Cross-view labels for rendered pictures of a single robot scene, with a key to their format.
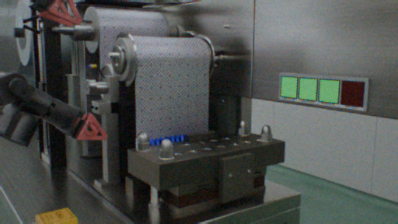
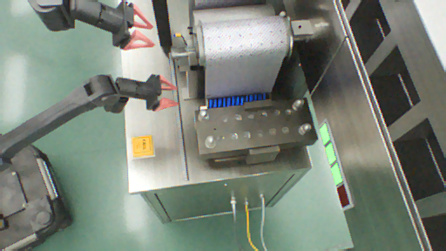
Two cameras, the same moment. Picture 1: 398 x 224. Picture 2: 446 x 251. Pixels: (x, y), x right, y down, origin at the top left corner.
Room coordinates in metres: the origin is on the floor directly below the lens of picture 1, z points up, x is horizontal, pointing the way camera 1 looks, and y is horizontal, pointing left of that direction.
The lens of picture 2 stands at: (0.50, -0.09, 2.10)
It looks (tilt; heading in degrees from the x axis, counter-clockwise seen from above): 67 degrees down; 20
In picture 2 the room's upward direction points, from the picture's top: 7 degrees clockwise
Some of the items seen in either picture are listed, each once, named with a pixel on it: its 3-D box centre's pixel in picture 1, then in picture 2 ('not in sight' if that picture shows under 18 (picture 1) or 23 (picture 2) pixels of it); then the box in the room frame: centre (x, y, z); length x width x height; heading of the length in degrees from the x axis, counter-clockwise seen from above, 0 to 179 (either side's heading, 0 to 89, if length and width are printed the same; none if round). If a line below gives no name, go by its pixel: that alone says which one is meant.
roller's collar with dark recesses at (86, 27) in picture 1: (82, 30); not in sight; (1.23, 0.37, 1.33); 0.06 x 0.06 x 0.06; 35
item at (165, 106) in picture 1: (174, 109); (240, 82); (1.07, 0.07, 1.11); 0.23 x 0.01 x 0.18; 125
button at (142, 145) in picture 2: (56, 221); (142, 145); (0.78, 0.30, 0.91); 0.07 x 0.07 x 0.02; 35
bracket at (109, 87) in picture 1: (105, 131); (187, 73); (1.05, 0.26, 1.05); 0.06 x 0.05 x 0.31; 125
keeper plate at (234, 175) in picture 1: (237, 176); (261, 155); (0.92, -0.10, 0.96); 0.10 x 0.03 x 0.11; 125
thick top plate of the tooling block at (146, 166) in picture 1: (210, 155); (253, 127); (0.99, -0.03, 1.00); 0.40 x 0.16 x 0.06; 125
